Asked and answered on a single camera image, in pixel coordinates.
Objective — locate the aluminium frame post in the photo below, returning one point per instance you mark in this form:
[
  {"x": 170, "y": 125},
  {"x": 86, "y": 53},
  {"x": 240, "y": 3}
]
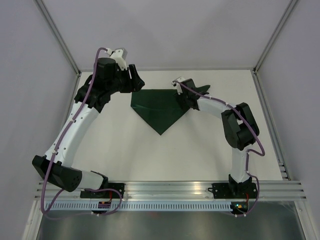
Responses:
[
  {"x": 275, "y": 34},
  {"x": 40, "y": 4}
]

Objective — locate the left aluminium frame post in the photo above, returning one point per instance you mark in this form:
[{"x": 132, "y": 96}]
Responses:
[{"x": 40, "y": 4}]

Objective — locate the dark green cloth napkin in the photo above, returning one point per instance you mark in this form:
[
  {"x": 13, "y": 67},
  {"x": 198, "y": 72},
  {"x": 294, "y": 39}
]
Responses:
[{"x": 159, "y": 108}]

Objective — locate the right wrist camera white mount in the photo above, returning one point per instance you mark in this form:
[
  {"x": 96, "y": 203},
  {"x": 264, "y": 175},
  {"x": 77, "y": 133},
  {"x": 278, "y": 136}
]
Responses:
[{"x": 176, "y": 83}]

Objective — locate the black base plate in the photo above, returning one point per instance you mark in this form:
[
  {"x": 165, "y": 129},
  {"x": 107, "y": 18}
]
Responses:
[
  {"x": 234, "y": 191},
  {"x": 106, "y": 194}
]

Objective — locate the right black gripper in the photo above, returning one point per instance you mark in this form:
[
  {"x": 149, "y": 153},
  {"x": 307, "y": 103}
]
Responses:
[{"x": 180, "y": 96}]

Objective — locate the aluminium front rail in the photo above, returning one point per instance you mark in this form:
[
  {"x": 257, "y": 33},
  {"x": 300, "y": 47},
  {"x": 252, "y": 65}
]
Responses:
[{"x": 198, "y": 191}]

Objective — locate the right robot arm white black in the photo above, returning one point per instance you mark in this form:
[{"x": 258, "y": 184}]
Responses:
[{"x": 240, "y": 131}]

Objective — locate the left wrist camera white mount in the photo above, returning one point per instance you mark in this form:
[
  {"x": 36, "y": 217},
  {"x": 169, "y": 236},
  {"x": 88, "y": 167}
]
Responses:
[{"x": 119, "y": 55}]

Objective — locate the white slotted cable duct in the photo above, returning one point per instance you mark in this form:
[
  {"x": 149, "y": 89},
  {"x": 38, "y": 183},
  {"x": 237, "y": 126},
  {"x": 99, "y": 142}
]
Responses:
[{"x": 151, "y": 206}]

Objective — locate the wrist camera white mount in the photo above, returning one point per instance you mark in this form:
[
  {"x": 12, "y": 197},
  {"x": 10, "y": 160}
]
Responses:
[
  {"x": 119, "y": 55},
  {"x": 176, "y": 83}
]

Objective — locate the right aluminium frame post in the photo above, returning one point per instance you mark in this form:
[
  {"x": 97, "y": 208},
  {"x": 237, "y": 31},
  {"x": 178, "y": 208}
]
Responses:
[{"x": 275, "y": 34}]

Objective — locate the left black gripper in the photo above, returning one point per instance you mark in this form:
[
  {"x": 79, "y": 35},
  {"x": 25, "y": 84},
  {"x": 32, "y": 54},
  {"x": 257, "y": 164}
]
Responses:
[{"x": 131, "y": 84}]

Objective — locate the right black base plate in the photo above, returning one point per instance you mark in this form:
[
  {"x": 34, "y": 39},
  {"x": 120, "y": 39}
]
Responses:
[{"x": 234, "y": 191}]

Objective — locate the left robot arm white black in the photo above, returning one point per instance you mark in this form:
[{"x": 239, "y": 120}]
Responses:
[{"x": 55, "y": 165}]

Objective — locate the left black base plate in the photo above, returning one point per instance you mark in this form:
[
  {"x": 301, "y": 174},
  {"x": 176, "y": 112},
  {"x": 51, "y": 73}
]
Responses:
[{"x": 106, "y": 194}]

